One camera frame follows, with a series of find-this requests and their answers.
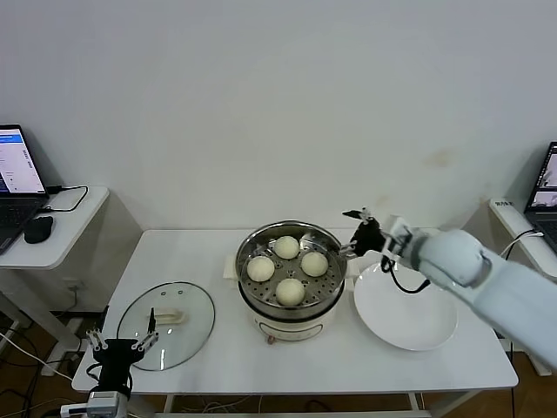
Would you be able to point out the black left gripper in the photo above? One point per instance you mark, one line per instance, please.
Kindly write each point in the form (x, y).
(115, 361)

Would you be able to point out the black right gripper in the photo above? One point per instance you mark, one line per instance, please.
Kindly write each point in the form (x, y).
(367, 239)

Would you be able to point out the round glass pot lid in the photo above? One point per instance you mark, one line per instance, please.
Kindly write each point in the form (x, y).
(167, 316)

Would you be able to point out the white steamed baozi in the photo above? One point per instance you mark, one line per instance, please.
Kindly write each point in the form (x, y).
(290, 291)
(286, 247)
(261, 268)
(314, 263)

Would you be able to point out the light blue right robot arm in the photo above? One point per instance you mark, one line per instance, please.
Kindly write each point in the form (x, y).
(478, 278)

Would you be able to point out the steel perforated steamer basket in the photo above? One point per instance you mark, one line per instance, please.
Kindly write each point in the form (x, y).
(324, 287)

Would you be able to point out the white round plate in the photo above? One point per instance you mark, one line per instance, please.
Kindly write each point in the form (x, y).
(404, 313)

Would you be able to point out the white side table with mouse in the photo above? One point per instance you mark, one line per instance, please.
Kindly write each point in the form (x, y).
(77, 217)

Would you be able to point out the black computer mouse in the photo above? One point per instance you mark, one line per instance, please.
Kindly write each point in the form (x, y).
(38, 229)

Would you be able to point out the white labelled box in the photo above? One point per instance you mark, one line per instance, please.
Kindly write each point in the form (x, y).
(502, 203)

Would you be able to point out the white side table with label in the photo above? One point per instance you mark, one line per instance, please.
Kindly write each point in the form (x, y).
(507, 217)

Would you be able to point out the black laptop with white window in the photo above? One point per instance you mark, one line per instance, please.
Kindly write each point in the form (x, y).
(17, 161)

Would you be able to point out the black laptop with dark window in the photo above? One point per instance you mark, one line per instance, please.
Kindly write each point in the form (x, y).
(548, 174)

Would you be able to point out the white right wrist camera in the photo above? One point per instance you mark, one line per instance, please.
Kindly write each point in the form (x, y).
(398, 237)

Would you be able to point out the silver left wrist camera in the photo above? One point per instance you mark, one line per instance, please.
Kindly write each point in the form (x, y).
(103, 402)

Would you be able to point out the white table frame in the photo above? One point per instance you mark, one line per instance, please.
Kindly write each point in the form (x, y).
(169, 404)

